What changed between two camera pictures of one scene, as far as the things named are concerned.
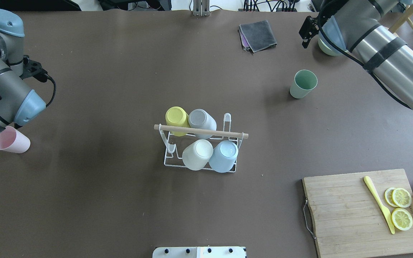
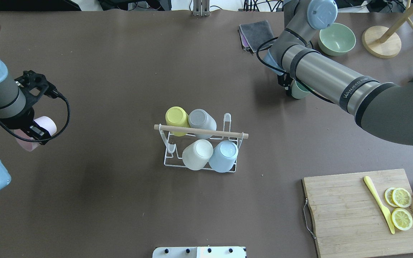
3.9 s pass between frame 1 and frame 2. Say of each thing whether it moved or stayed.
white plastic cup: stayed
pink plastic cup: moved
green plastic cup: stayed
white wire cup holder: stayed
